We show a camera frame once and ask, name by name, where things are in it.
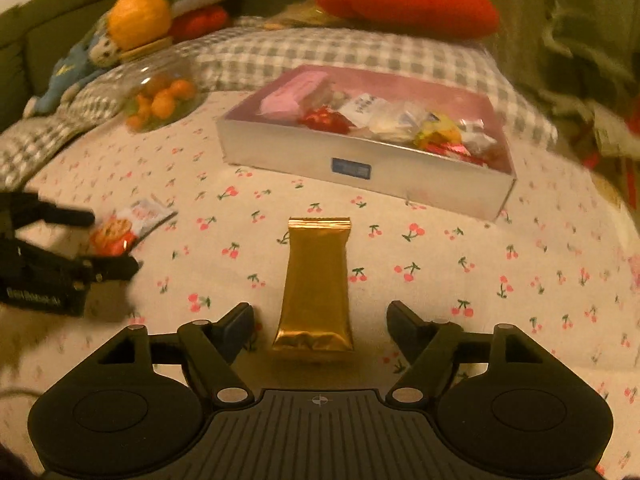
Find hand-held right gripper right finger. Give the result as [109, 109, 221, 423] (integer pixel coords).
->
[386, 300, 547, 406]

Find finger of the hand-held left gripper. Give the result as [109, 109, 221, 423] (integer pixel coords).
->
[0, 192, 96, 231]
[14, 241, 142, 287]

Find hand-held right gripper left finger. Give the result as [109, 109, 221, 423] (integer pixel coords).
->
[92, 301, 256, 406]

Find orange red snack packet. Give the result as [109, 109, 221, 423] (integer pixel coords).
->
[89, 198, 179, 258]

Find gold snack packet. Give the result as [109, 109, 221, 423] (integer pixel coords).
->
[271, 216, 355, 354]

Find pink silver cardboard box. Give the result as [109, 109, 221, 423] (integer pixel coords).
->
[215, 63, 517, 222]

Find yellow snack packet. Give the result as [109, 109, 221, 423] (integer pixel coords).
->
[414, 114, 464, 149]

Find long white blue snack packet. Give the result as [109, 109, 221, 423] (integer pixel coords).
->
[371, 104, 427, 142]

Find silver snack packet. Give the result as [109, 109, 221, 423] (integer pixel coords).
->
[459, 119, 497, 152]

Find white printed snack packet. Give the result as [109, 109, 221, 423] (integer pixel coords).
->
[344, 94, 389, 127]

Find red white snack packet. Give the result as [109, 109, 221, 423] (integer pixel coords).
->
[299, 106, 352, 134]

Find pink snack packet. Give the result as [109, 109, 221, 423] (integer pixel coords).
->
[259, 72, 327, 117]

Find cherry print bed sheet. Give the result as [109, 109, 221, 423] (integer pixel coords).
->
[0, 85, 640, 480]

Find blue plush toy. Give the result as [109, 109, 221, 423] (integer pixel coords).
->
[21, 29, 127, 119]

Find dark green cushion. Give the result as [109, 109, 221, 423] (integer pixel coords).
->
[0, 0, 167, 137]

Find small red plush cushion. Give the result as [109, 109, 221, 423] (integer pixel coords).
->
[169, 4, 232, 44]

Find grey checked pillow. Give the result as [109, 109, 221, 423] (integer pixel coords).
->
[0, 14, 559, 192]

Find gold foil bags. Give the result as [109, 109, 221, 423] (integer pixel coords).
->
[264, 2, 342, 32]

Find red tomato plush pillow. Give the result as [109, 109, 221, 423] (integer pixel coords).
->
[313, 0, 501, 42]

